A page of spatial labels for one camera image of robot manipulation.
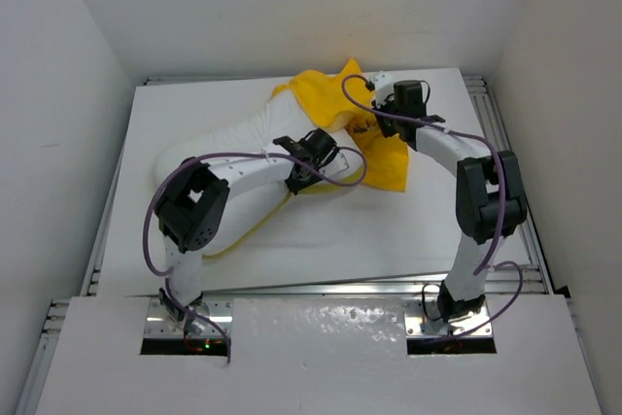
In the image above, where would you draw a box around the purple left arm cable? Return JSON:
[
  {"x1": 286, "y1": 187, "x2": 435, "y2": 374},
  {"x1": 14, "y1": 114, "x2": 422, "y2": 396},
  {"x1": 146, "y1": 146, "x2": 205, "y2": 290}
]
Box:
[{"x1": 141, "y1": 145, "x2": 368, "y2": 365}]

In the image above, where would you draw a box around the black thin base cable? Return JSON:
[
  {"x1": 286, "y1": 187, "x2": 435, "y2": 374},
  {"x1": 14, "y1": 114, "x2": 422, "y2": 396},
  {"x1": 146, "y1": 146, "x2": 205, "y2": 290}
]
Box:
[{"x1": 421, "y1": 283, "x2": 451, "y2": 329}]

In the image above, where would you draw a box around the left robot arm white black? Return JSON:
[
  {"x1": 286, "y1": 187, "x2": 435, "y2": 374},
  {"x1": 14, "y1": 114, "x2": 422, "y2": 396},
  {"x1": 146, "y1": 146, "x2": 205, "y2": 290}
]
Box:
[{"x1": 155, "y1": 129, "x2": 350, "y2": 323}]

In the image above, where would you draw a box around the white front cover panel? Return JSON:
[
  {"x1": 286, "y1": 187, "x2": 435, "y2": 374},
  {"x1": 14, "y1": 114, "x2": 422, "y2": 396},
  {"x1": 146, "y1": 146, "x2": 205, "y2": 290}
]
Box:
[{"x1": 38, "y1": 295, "x2": 600, "y2": 414}]

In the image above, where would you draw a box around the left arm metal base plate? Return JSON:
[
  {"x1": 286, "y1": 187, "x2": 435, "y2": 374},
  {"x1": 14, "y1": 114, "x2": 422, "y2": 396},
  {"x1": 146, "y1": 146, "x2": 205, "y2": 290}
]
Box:
[{"x1": 141, "y1": 298, "x2": 233, "y2": 357}]

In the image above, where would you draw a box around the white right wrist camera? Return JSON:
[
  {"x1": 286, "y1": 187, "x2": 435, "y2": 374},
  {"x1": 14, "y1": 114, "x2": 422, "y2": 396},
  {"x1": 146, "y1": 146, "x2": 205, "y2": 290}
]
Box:
[{"x1": 365, "y1": 71, "x2": 395, "y2": 96}]

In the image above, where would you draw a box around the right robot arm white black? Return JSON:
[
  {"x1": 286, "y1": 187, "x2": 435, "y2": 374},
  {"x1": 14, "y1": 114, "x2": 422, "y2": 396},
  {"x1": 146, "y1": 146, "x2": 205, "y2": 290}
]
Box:
[{"x1": 366, "y1": 73, "x2": 527, "y2": 323}]

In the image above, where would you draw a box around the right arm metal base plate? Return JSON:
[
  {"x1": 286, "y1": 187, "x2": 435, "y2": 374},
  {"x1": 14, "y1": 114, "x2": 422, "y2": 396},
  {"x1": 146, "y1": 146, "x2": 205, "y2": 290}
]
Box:
[{"x1": 402, "y1": 297, "x2": 497, "y2": 357}]

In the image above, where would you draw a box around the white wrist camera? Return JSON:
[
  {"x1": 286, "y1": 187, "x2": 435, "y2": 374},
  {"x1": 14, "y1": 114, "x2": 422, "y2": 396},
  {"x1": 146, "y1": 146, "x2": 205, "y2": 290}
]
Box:
[
  {"x1": 365, "y1": 71, "x2": 395, "y2": 96},
  {"x1": 318, "y1": 149, "x2": 350, "y2": 178}
]

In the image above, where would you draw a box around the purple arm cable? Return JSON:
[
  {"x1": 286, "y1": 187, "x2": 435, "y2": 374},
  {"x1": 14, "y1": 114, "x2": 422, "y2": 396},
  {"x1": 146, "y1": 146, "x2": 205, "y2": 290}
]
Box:
[
  {"x1": 141, "y1": 145, "x2": 368, "y2": 365},
  {"x1": 341, "y1": 74, "x2": 525, "y2": 338}
]

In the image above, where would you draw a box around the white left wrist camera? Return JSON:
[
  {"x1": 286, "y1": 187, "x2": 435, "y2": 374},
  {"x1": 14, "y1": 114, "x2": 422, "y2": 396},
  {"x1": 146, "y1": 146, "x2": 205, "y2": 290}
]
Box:
[{"x1": 318, "y1": 149, "x2": 350, "y2": 178}]

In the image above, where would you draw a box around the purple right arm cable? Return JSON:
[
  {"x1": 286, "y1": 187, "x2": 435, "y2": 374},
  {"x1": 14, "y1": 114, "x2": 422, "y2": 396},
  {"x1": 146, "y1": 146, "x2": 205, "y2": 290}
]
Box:
[{"x1": 341, "y1": 74, "x2": 525, "y2": 338}]

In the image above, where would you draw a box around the yellow pillowcase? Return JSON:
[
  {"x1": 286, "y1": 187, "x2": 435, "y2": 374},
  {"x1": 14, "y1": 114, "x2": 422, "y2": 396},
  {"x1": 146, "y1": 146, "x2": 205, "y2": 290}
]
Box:
[{"x1": 272, "y1": 58, "x2": 409, "y2": 192}]

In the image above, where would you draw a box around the white pillow with yellow edge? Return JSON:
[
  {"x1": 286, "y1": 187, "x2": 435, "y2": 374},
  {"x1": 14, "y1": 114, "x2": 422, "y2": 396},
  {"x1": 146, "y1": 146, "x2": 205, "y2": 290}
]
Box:
[{"x1": 153, "y1": 91, "x2": 348, "y2": 259}]

